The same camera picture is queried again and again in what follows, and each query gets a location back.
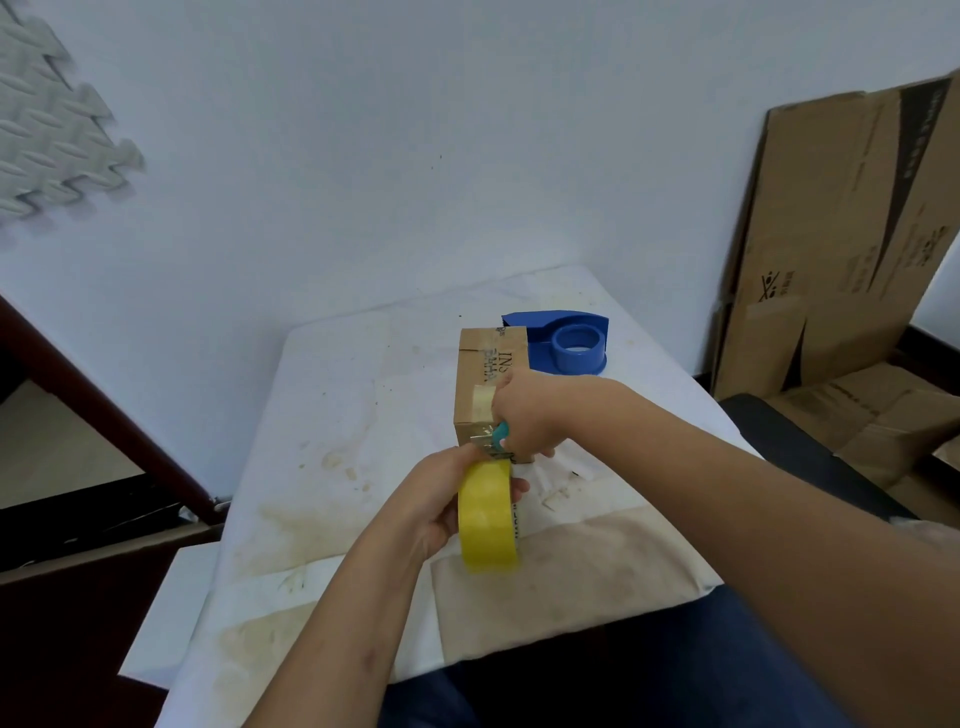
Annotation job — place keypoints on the person's right hand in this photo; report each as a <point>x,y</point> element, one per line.
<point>536,409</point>

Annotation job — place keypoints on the person's left hand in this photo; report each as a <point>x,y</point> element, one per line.
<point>424,502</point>

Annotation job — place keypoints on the person's left thumb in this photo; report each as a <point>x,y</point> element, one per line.
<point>469,454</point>

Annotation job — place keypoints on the person's right thumb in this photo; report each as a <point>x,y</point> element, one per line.
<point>501,401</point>

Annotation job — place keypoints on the yellow tape roll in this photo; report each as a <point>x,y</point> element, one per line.
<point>487,517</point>

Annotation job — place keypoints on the person's left forearm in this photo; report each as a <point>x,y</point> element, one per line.
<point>337,637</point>

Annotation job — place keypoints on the person's right forearm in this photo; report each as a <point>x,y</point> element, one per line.
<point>750,540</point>

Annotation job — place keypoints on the small brown cardboard box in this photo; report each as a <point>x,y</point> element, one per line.
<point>480,360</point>

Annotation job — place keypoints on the blue tape dispenser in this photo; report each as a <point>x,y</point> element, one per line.
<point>574,346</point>

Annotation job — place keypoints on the white paper table cover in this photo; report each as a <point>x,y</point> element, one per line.
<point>360,420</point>

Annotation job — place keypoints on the person's blue jeans legs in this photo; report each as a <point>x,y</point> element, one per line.
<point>660,667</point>

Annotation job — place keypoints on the black chair seat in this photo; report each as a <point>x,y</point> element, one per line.
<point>802,450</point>

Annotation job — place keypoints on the white flat board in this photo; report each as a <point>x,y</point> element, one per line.
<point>172,615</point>

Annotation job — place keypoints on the large flattened cardboard box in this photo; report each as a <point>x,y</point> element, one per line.
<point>832,247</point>

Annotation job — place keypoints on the folded brown cardboard piece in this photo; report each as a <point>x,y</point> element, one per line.
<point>885,420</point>

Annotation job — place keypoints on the grey foam puzzle mat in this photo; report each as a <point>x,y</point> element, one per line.
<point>45,120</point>

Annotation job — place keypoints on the dark brown wooden frame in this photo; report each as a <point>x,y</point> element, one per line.
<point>90,405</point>

